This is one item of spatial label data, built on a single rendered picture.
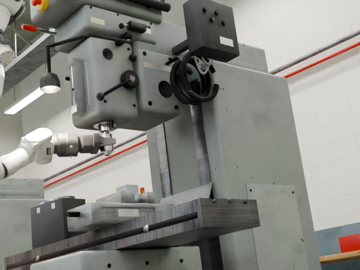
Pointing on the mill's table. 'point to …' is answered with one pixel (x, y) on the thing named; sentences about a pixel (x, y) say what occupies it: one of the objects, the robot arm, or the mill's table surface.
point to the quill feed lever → (127, 80)
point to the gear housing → (99, 27)
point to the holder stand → (53, 220)
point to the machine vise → (112, 212)
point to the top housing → (59, 14)
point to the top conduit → (154, 4)
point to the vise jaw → (122, 196)
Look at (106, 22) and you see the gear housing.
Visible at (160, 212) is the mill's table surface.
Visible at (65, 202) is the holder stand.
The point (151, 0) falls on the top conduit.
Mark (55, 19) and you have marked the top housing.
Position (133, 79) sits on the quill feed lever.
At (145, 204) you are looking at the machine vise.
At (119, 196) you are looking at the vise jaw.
